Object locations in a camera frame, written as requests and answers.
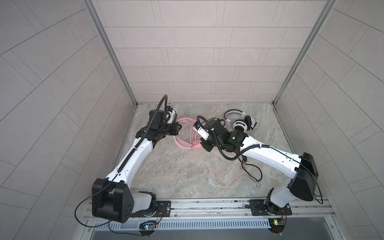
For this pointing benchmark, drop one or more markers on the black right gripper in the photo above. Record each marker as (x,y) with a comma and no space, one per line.
(205,145)

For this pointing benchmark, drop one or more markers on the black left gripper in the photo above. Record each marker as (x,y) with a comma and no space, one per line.
(174,130)

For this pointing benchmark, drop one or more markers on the pink headphones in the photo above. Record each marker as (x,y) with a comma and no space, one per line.
(194,140)

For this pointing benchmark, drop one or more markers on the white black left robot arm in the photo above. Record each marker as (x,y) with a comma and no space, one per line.
(112,197)

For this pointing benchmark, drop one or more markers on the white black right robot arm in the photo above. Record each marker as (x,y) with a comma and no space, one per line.
(301,169)

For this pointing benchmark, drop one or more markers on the white black headphones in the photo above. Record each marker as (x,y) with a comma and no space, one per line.
(245,123)

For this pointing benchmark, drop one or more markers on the left circuit board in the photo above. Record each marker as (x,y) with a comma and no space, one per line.
(147,226)

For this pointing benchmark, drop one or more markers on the circuit board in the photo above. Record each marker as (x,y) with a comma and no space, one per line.
(147,226)
(277,225)

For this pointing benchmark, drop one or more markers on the right circuit board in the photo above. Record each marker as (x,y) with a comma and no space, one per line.
(277,225)

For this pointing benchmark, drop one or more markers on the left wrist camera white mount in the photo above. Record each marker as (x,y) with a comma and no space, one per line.
(170,115)

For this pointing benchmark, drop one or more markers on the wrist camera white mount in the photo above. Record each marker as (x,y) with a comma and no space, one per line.
(170,115)
(201,131)

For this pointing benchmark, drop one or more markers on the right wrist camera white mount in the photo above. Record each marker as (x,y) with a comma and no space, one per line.
(201,131)

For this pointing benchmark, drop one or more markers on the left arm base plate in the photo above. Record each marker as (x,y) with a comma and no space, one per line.
(159,208)

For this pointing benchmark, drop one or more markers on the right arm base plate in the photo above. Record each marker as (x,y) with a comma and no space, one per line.
(260,208)

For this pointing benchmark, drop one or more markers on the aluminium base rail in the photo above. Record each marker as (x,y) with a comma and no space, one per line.
(233,208)

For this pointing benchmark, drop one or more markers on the aluminium corner post left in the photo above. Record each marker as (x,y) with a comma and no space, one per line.
(107,44)

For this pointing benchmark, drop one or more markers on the aluminium corner post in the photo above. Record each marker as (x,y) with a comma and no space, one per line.
(107,44)
(321,20)

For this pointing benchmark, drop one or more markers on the aluminium corner post right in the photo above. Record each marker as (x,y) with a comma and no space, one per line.
(321,20)

